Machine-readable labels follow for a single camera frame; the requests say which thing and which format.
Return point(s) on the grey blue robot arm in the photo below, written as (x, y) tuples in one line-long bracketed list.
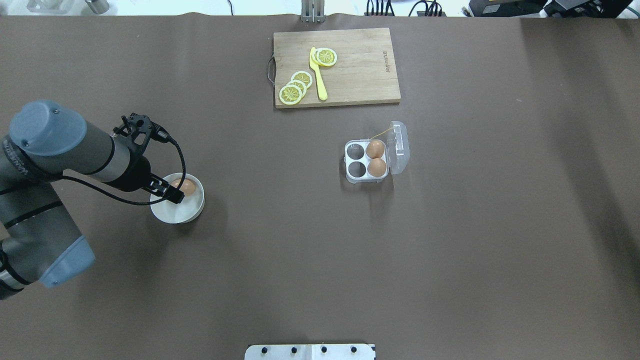
[(44, 244)]

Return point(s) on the lemon slice end of row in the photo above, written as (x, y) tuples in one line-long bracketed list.
[(303, 76)]

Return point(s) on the white bowl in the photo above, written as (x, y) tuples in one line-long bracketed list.
[(180, 213)]

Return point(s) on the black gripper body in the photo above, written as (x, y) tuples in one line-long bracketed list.
[(134, 174)]

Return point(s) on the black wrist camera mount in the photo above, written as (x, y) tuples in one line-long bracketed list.
[(136, 131)]

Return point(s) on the wooden cutting board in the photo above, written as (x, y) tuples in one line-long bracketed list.
[(365, 71)]

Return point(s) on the lemon slice upper single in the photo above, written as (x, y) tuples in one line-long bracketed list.
[(326, 56)]

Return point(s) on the lemon slice top of row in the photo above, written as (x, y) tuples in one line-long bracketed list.
[(291, 94)]

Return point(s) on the brown egg slot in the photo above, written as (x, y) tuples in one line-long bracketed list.
[(377, 167), (375, 149)]

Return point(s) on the brown egg rear slot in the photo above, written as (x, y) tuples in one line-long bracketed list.
[(377, 167)]

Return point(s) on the yellow plastic knife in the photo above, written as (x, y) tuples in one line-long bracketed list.
[(321, 89)]

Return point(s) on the brown egg front slot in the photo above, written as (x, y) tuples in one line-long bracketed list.
[(375, 149)]

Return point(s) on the metal camera stand post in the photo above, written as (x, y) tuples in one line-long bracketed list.
[(313, 11)]

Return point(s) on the lemon slice under single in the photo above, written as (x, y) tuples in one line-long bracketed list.
[(314, 57)]

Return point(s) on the lemon slice middle of row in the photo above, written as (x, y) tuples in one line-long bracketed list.
[(300, 85)]

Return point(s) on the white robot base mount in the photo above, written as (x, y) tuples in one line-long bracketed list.
[(318, 351)]

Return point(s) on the brown egg from bowl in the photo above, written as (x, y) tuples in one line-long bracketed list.
[(186, 186)]

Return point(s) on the lemon slice of row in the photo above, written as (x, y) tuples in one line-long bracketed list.
[(300, 85), (291, 94)]

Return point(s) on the clear plastic egg box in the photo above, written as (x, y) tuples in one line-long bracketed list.
[(397, 155)]

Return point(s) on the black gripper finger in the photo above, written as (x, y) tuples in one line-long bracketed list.
[(157, 185), (174, 195)]

